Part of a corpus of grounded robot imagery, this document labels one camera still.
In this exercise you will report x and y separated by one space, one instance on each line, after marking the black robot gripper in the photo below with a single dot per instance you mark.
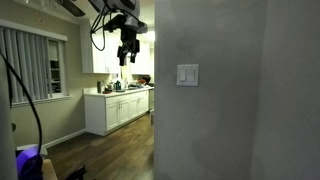
129 44

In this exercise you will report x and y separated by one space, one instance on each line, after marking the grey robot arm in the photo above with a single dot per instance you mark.
122 15

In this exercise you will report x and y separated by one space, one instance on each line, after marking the white upper kitchen cabinet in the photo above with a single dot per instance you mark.
99 50

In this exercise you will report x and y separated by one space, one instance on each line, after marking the white kitchen cabinet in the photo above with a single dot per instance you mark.
99 50
105 113

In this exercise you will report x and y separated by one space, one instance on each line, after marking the green bottle on counter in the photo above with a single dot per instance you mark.
118 85

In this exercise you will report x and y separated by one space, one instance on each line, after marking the dark bottle on counter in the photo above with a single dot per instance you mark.
99 87

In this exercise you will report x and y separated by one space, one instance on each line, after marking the white lower kitchen cabinet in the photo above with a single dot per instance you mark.
105 113

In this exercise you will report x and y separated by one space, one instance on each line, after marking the dark ceiling fan blade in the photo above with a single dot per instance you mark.
71 7

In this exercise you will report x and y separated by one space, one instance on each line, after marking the window with vertical blinds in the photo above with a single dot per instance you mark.
37 56

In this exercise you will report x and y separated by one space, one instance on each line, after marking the black object on floor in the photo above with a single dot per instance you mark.
78 174

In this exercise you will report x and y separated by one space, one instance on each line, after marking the tan cushion corner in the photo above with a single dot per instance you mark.
48 170

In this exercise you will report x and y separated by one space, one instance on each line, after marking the purple lit device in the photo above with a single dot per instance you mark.
29 164

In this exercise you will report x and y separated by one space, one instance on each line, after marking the white double light switch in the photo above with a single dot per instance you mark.
188 75

